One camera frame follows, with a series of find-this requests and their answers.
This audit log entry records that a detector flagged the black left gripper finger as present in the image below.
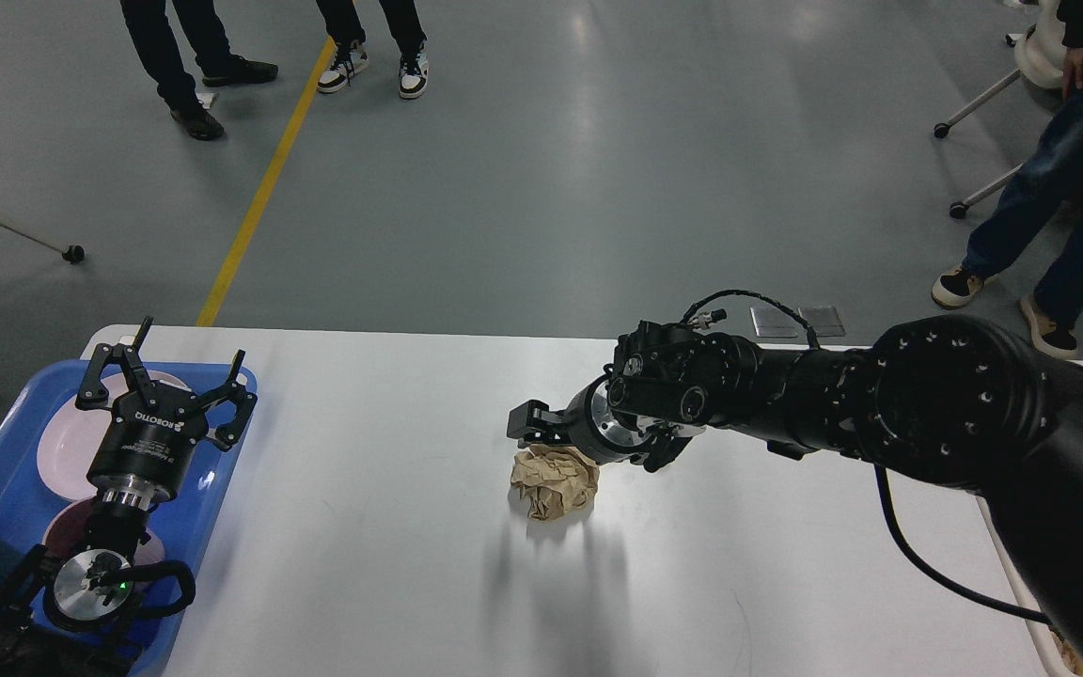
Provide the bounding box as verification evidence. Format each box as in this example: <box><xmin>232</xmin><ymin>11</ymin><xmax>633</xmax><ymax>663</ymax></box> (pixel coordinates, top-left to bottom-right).
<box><xmin>74</xmin><ymin>316</ymin><xmax>158</xmax><ymax>411</ymax></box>
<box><xmin>180</xmin><ymin>350</ymin><xmax>259</xmax><ymax>451</ymax></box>

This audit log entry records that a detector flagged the pink mug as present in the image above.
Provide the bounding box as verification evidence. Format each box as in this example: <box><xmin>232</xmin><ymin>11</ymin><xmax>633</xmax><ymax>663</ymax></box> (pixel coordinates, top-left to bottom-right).
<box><xmin>42</xmin><ymin>498</ymin><xmax>166</xmax><ymax>588</ymax></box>

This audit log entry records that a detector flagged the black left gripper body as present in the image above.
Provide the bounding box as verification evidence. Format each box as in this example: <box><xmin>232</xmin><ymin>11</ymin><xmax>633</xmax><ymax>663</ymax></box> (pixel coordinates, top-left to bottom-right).
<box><xmin>86</xmin><ymin>400</ymin><xmax>208</xmax><ymax>498</ymax></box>

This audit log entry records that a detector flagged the white office chair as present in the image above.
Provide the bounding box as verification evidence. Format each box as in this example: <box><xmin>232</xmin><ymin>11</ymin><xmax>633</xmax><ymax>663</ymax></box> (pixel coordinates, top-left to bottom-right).
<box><xmin>932</xmin><ymin>0</ymin><xmax>1069</xmax><ymax>220</ymax></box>

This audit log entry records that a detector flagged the pink plate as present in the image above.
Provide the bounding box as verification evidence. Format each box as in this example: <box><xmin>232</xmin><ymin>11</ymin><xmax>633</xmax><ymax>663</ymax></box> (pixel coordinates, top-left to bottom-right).
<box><xmin>37</xmin><ymin>370</ymin><xmax>195</xmax><ymax>503</ymax></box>

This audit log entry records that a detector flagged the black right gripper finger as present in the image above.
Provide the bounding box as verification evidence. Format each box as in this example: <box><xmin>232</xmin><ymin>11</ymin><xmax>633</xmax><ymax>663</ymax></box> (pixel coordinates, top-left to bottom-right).
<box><xmin>507</xmin><ymin>400</ymin><xmax>573</xmax><ymax>450</ymax></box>

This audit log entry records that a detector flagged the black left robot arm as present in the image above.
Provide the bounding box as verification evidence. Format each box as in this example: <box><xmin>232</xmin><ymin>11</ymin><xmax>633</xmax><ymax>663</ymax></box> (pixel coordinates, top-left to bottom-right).
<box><xmin>0</xmin><ymin>338</ymin><xmax>258</xmax><ymax>676</ymax></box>

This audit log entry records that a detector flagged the brown paper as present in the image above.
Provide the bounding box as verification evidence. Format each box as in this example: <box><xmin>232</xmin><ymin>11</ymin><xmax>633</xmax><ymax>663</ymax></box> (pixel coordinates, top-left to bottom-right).
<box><xmin>1051</xmin><ymin>630</ymin><xmax>1083</xmax><ymax>676</ymax></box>

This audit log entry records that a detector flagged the metal floor plate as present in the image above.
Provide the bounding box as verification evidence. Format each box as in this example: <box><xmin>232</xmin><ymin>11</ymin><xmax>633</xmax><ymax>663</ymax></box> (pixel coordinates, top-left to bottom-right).
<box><xmin>796</xmin><ymin>305</ymin><xmax>847</xmax><ymax>338</ymax></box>
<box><xmin>749</xmin><ymin>305</ymin><xmax>801</xmax><ymax>339</ymax></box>

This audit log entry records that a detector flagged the metal floor plate left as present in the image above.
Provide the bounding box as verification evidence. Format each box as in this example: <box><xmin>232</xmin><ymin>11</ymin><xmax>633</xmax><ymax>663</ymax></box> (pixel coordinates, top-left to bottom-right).
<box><xmin>749</xmin><ymin>305</ymin><xmax>801</xmax><ymax>339</ymax></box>

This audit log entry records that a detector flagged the metal floor plate right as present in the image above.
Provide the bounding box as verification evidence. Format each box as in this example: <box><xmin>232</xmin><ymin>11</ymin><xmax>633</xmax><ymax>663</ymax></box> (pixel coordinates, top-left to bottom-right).
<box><xmin>796</xmin><ymin>305</ymin><xmax>847</xmax><ymax>338</ymax></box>

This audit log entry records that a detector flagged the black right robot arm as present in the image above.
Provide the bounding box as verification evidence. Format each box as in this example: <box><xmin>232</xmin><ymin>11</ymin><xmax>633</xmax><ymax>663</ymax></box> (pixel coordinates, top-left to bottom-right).
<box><xmin>507</xmin><ymin>300</ymin><xmax>1083</xmax><ymax>659</ymax></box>

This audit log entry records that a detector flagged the beige plastic bin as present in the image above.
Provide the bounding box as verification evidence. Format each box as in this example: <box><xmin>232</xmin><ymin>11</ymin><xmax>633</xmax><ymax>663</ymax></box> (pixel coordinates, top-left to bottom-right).
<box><xmin>976</xmin><ymin>360</ymin><xmax>1083</xmax><ymax>676</ymax></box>

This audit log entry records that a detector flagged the brown paper ball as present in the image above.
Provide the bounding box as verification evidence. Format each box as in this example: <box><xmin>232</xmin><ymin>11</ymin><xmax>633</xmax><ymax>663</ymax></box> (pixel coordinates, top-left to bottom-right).
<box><xmin>509</xmin><ymin>443</ymin><xmax>601</xmax><ymax>523</ymax></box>

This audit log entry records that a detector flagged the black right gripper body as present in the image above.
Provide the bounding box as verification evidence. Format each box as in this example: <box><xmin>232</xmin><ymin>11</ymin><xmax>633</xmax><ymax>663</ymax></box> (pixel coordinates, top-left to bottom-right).
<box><xmin>563</xmin><ymin>378</ymin><xmax>665</xmax><ymax>465</ymax></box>

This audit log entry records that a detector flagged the person in black trousers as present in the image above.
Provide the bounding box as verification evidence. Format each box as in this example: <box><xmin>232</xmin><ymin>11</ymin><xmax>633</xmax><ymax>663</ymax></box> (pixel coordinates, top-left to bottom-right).
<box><xmin>314</xmin><ymin>0</ymin><xmax>430</xmax><ymax>101</ymax></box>

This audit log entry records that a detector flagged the person in dark trousers left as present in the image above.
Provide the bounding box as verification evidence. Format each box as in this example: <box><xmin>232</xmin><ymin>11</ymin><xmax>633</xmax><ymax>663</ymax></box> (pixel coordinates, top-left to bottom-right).
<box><xmin>118</xmin><ymin>1</ymin><xmax>279</xmax><ymax>142</ymax></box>

